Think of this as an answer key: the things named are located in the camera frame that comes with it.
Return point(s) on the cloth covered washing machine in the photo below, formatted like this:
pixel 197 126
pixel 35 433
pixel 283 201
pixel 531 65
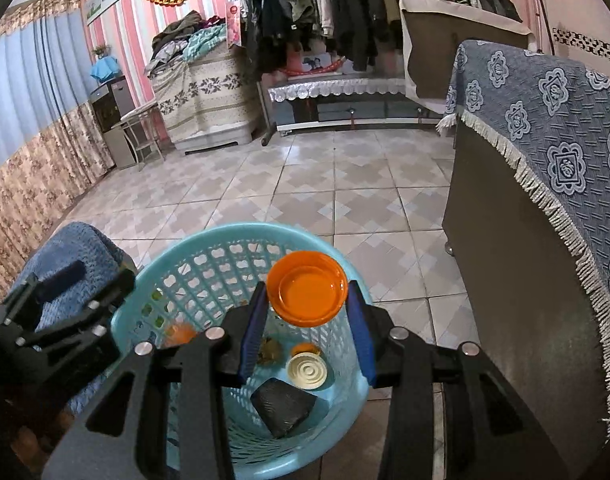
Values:
pixel 205 100

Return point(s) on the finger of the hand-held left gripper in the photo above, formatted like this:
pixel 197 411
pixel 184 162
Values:
pixel 60 275
pixel 75 310

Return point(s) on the low glass cabinet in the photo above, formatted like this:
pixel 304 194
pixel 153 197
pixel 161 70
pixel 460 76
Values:
pixel 345 110

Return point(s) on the small potted plant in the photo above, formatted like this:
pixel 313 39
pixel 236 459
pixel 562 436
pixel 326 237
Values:
pixel 101 51

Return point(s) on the small folding table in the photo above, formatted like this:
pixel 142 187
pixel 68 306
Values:
pixel 137 112

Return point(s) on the teal patterned garment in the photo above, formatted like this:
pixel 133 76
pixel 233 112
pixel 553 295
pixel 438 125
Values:
pixel 205 42

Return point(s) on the brown wrapper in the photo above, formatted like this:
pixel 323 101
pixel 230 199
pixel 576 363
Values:
pixel 270 351

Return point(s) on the orange peel cup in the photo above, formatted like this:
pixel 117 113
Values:
pixel 180 334

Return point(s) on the blue patterned cloth cabinet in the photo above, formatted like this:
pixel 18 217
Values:
pixel 550 125

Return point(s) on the pink printed box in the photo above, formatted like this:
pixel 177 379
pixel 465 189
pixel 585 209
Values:
pixel 315 63

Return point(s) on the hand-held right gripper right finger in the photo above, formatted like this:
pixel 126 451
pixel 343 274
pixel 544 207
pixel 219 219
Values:
pixel 362 335

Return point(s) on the blue cloth cover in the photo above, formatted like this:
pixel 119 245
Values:
pixel 106 70

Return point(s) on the small orange plastic dish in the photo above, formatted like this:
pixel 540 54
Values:
pixel 307 290

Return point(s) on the cream ridged bowl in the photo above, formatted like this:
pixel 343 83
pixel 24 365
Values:
pixel 307 372

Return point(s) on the pile of dark clothes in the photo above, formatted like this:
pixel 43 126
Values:
pixel 177 30

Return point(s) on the grey water dispenser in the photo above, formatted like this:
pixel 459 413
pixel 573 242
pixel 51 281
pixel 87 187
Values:
pixel 110 125

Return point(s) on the light blue plastic basket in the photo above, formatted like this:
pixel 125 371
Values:
pixel 205 270

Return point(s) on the white lace cloth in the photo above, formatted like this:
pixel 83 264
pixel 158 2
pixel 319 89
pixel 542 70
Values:
pixel 335 89

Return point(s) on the row of hanging clothes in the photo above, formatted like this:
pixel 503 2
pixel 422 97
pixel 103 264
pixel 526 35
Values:
pixel 345 10

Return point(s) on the blue knitted blanket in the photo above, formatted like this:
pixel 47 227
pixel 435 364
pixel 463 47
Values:
pixel 70 250

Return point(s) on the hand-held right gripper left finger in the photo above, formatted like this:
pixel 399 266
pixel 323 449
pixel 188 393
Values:
pixel 252 335

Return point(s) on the black textured pouch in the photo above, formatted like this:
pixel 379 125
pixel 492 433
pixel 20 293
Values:
pixel 285 405

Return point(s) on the whole orange fruit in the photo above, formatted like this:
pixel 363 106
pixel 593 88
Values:
pixel 306 349

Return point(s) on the blue curtain with floral border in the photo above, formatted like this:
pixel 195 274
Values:
pixel 25 85

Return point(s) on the pink hanging bag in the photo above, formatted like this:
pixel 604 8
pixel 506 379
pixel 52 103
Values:
pixel 234 25

